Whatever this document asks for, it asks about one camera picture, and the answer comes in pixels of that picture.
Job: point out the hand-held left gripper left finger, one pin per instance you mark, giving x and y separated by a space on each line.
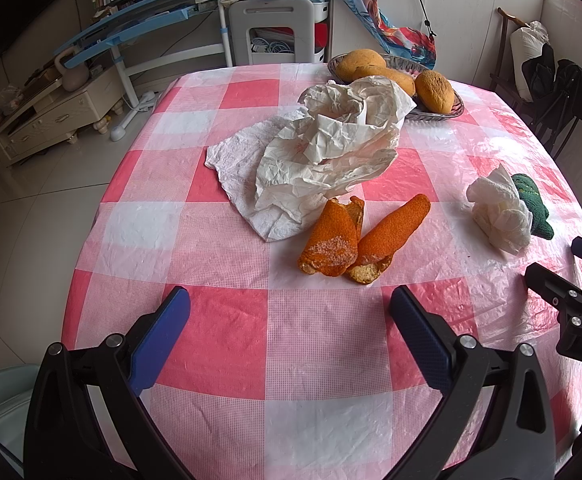
161 345

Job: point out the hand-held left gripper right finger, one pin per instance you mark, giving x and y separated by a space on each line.
421 345

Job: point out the green knitted toy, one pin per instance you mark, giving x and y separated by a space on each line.
538 215

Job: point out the white tissue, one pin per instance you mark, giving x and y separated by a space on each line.
501 210

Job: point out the orange peel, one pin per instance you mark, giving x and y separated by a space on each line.
328 240
396 225

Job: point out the cream paper sheet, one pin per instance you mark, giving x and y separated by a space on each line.
351 135

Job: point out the pink checked tablecloth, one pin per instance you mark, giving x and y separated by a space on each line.
296 340

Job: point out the dark wooden chair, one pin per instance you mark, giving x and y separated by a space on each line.
506 80

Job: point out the woven basket tray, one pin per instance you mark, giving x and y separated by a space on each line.
436 116

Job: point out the white stuffed bag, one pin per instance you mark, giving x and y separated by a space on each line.
523 55

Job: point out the rough-skinned yellow mango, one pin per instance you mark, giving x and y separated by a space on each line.
436 91

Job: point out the cream television cabinet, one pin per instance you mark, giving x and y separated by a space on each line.
56 115

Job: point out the white cabinet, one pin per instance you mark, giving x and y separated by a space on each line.
466 25

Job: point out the pink kettlebell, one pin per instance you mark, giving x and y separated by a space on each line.
73 77

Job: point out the blue study desk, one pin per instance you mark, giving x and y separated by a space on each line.
136 15

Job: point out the colourful hanging bag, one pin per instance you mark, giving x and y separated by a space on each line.
371 5

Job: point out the black television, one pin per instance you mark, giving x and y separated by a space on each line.
26 5

